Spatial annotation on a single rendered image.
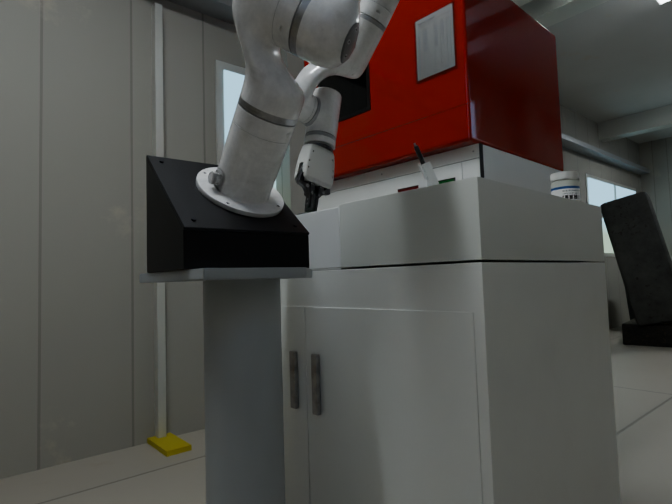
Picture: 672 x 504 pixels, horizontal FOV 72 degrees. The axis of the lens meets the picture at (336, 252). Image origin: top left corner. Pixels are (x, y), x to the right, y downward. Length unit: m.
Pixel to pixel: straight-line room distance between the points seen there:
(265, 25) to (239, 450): 0.78
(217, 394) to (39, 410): 1.65
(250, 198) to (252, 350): 0.30
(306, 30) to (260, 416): 0.71
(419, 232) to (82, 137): 2.01
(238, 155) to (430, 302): 0.46
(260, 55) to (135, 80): 1.92
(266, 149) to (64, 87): 1.85
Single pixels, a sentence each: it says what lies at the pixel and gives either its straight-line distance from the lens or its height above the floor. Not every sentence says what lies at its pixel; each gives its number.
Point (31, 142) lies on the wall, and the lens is 2.57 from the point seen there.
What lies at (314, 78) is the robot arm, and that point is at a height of 1.29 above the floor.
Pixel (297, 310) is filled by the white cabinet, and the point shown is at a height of 0.72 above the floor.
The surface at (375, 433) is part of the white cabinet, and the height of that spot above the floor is 0.47.
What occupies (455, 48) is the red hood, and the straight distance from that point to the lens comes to 1.69.
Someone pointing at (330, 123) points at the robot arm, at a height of 1.20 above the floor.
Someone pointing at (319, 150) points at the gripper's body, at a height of 1.13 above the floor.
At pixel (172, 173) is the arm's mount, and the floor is 1.02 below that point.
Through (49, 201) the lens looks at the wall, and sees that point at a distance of 2.53.
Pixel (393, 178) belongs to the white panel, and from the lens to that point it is 1.79.
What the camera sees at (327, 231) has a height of 0.91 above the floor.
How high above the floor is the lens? 0.79
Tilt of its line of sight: 3 degrees up
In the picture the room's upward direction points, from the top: 2 degrees counter-clockwise
